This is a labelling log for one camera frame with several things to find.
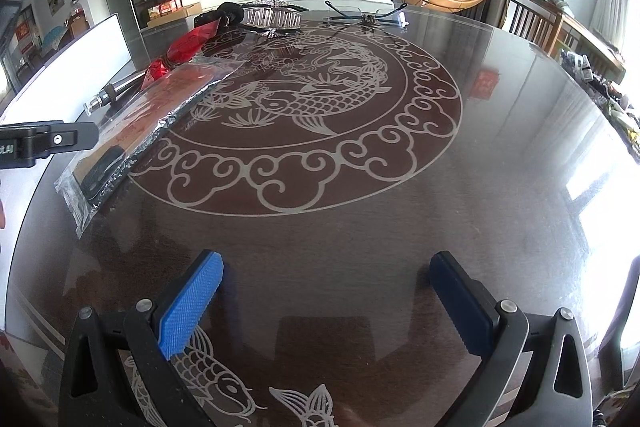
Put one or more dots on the clear glasses with blue temples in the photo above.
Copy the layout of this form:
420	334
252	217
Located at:
365	18

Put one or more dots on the chrome metal bar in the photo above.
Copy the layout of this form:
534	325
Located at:
112	94

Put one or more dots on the red snack packet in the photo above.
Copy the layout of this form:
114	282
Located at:
187	47

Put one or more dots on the pile of small clutter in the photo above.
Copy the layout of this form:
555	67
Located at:
610	97

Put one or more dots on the brown cardboard box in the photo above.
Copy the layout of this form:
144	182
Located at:
175	16

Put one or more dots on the orange snack boxes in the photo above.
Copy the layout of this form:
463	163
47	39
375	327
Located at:
165	7

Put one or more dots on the black headband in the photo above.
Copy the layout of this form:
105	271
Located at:
225	11

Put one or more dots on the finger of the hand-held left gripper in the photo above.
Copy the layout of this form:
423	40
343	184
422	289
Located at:
60	139

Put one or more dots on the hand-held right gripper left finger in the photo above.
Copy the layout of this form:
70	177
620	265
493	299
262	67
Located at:
192	307

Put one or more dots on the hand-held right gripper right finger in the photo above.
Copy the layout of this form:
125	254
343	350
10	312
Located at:
462	307

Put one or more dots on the clear bag of black parts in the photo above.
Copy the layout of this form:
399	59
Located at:
100	174

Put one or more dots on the wooden chair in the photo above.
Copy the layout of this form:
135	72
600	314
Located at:
530	19

